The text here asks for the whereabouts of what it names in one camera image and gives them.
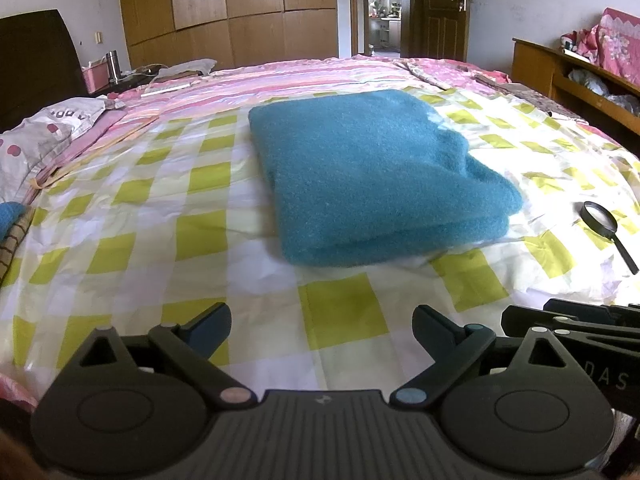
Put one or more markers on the dark wooden headboard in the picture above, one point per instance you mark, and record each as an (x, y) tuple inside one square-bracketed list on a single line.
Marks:
[(35, 60)]

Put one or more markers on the teal knit sweater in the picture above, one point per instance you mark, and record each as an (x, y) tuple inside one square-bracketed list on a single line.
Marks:
[(375, 175)]

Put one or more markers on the yellow white checkered bed sheet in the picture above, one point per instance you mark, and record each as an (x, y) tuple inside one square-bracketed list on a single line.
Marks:
[(150, 240)]

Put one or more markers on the pink floral quilt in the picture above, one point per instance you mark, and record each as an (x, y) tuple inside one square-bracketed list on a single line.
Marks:
[(445, 70)]

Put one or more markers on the wooden wardrobe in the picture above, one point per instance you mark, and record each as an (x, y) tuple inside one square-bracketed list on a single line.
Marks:
[(225, 5)]

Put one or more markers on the black magnifying glass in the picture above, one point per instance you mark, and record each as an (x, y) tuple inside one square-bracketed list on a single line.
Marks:
[(627, 257)]

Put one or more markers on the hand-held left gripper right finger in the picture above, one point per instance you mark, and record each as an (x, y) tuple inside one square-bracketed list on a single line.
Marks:
[(432, 327)]

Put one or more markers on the grey cloth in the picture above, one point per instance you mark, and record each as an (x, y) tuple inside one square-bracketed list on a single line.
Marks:
[(192, 66)]

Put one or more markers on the brown patterned cloth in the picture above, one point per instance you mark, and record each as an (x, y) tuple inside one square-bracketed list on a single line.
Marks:
[(530, 95)]

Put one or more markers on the blue cloth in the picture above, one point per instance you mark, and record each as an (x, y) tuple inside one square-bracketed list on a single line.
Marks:
[(10, 217)]

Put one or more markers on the brown plaid cloth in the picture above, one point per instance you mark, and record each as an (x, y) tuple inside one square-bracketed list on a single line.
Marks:
[(12, 250)]

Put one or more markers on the wooden shelf cabinet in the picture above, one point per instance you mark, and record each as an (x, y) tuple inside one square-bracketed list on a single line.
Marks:
[(530, 65)]

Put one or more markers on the metal thermos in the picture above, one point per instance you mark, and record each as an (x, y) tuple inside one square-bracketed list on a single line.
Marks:
[(112, 67)]

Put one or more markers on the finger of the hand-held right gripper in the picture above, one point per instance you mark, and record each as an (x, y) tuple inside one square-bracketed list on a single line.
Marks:
[(525, 317), (575, 306)]

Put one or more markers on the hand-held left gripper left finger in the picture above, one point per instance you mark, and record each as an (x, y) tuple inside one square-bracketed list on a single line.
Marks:
[(210, 325)]

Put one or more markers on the white flat strip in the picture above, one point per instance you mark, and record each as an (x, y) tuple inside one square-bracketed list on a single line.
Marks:
[(165, 89)]

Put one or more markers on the dark wooden door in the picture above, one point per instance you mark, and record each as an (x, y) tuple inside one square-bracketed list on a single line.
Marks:
[(440, 15)]

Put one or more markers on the white pink dotted pillow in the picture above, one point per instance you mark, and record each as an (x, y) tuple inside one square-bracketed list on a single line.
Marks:
[(30, 145)]

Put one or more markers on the crumpled plastic bag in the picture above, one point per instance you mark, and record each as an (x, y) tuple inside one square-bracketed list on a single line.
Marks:
[(587, 76)]

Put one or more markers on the wooden door frame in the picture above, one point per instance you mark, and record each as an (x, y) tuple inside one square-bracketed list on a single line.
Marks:
[(353, 10)]

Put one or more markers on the pink floral cloth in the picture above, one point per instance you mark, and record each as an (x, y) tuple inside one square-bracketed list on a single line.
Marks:
[(620, 45)]

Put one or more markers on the pink storage box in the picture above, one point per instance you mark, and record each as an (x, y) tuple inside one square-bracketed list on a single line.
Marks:
[(95, 77)]

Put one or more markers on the pink striped blanket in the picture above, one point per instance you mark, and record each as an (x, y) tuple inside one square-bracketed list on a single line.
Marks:
[(280, 77)]

